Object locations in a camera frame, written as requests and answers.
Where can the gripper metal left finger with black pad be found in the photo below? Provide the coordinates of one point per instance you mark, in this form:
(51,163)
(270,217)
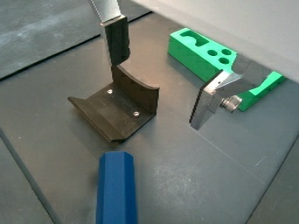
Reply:
(114,25)

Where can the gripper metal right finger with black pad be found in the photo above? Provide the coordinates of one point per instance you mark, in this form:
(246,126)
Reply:
(216,94)

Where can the blue hexagonal prism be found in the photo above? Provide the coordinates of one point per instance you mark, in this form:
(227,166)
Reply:
(116,189)

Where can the green shape sorter block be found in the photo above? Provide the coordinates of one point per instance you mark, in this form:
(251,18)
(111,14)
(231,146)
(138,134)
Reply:
(206,56)

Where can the black curved cradle stand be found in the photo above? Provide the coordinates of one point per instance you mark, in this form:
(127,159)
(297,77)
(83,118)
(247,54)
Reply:
(120,108)

